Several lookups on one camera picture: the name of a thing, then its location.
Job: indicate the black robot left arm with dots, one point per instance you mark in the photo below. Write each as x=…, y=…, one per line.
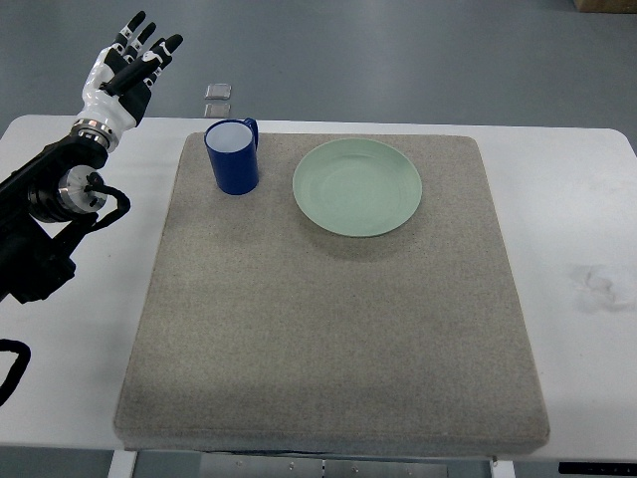
x=49, y=205

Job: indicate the metal table frame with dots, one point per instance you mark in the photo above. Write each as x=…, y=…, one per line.
x=127, y=464

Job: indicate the cardboard box corner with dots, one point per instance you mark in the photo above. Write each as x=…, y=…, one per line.
x=606, y=6

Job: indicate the light green plate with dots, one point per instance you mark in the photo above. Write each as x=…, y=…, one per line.
x=357, y=187

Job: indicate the upper metal floor plate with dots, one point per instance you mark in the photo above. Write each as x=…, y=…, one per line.
x=218, y=92

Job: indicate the beige felt mat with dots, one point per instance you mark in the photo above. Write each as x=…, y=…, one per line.
x=263, y=332

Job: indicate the lower metal floor plate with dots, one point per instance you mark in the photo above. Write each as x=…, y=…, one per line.
x=217, y=111

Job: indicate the blue enamel mug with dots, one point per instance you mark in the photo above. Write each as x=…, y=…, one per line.
x=232, y=146

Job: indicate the metal floor plate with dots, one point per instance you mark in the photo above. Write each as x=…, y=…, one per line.
x=217, y=111
x=218, y=92

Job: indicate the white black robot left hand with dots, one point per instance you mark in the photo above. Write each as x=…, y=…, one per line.
x=119, y=86

